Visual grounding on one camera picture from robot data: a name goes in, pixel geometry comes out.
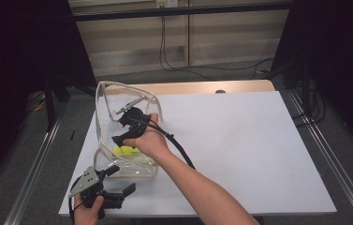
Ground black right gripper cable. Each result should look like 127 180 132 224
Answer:
133 116 197 172

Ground person's right hand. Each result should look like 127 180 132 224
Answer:
122 112 170 160

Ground metal floor rail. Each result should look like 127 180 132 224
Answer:
4 116 65 225
287 90 353 225

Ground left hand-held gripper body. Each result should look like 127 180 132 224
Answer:
68 166 125 219

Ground black wall cable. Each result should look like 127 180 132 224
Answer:
162 15 275 72
159 15 215 82

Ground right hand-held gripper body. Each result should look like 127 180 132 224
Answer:
115 97 153 139

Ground white wall socket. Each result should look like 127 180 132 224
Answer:
155 0 179 8

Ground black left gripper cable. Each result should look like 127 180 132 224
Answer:
67 177 83 225

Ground black horizontal bar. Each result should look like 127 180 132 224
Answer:
72 2 292 23

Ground dark curtain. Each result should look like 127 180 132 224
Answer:
271 0 353 151
0 0 97 188

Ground black floor cables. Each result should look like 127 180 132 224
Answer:
290 79 328 128

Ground person's left hand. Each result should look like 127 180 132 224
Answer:
73 194 106 225

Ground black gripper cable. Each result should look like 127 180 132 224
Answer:
133 116 197 172
67 177 83 225

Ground white table sheet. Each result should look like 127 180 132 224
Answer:
58 90 337 218

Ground yellow shuttlecock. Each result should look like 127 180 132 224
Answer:
112 145 141 158

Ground clear plastic bag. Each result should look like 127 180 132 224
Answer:
93 80 165 179

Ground black stand leg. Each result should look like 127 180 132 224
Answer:
44 73 72 132

